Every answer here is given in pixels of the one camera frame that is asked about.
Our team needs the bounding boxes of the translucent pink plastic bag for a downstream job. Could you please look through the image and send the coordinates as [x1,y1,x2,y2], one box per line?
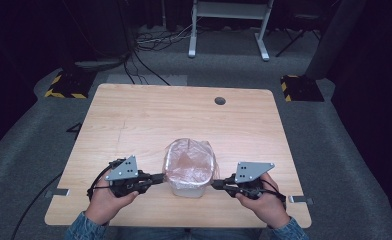
[161,137,221,188]

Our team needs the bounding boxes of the white plastic bin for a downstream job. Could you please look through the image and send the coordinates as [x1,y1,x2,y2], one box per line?
[165,166,217,199]

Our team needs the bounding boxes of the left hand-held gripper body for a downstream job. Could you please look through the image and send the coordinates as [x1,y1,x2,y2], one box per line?
[104,154,153,199]

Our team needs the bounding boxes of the grey slanted column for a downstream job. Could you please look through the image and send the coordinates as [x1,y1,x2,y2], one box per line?
[304,0,367,81]

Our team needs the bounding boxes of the grey round stand base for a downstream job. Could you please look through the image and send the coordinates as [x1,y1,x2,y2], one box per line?
[74,54,132,72]

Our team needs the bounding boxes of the black tripod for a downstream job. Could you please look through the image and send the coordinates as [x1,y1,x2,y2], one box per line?
[275,13,322,58]

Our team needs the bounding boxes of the person's left hand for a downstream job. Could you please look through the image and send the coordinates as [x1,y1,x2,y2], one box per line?
[85,179,140,226]

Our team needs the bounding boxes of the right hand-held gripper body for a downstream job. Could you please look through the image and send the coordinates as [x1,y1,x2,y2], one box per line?
[229,161,276,201]

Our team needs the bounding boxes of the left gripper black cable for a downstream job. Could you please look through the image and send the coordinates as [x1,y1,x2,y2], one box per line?
[9,159,127,240]

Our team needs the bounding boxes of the person's right hand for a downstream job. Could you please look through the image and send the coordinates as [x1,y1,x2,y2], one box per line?
[235,172,291,230]

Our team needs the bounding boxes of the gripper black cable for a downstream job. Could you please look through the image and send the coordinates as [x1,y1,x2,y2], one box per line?
[260,179,288,212]
[9,159,127,240]

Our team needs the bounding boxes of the black yellow striped stand base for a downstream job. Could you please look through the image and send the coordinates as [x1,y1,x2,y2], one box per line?
[44,69,98,100]
[280,74,326,103]

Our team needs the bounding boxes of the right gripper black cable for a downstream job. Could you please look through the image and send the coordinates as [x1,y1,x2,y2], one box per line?
[260,179,288,212]

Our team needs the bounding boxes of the black triangular bracket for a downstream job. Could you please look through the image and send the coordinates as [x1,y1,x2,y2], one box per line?
[66,122,84,135]

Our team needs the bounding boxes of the bundle of floor cables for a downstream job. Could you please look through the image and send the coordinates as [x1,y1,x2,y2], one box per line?
[122,23,200,87]

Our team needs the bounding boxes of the white desk frame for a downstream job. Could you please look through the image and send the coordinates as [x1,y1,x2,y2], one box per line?
[187,0,276,62]

